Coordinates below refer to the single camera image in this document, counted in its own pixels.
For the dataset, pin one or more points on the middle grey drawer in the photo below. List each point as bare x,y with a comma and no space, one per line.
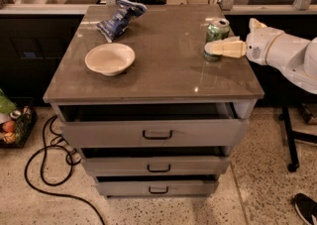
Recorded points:
154,161

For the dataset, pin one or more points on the bottom grey drawer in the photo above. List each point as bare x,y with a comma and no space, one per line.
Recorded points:
156,186

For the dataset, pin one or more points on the grey drawer cabinet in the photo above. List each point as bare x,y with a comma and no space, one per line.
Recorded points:
169,80

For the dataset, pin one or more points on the green soda can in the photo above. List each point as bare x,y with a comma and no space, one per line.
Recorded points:
218,29

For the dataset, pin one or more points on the black wire fruit basket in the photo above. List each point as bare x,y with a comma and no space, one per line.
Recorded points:
24,124

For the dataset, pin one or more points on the black sneaker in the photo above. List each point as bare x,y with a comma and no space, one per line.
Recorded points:
306,208

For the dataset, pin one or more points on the grey drawer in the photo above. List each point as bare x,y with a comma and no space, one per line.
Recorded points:
156,186
156,133
154,161

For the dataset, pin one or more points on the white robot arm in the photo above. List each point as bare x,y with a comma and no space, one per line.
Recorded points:
294,57

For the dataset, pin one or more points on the black rolling stand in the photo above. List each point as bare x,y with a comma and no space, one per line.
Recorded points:
291,137

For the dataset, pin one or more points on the blue chip bag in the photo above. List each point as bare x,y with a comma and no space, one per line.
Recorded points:
117,25

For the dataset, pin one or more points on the top grey drawer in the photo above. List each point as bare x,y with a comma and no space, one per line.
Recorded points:
156,133

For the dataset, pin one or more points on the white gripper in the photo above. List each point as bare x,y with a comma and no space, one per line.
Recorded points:
260,46

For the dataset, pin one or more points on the white paper bowl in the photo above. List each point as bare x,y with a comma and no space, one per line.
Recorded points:
110,59

